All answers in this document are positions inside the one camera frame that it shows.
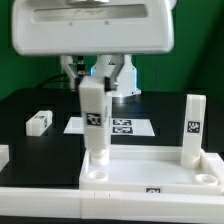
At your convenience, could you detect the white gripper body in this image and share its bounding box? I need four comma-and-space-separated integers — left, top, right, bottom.
12, 0, 175, 55

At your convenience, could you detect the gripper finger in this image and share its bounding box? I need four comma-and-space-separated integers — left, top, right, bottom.
60, 55, 80, 91
104, 54, 124, 92

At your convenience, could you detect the white desk top tray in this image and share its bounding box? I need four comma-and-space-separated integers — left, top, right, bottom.
79, 145, 224, 196

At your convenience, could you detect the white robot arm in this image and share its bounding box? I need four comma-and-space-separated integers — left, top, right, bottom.
12, 0, 177, 91

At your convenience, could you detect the marker sheet with tags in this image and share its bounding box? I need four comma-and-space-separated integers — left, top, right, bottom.
64, 117, 155, 137

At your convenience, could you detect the white left fence piece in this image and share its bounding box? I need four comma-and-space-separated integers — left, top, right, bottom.
0, 145, 9, 172

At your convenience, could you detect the white front fence bar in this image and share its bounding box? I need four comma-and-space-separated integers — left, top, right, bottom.
0, 187, 224, 224

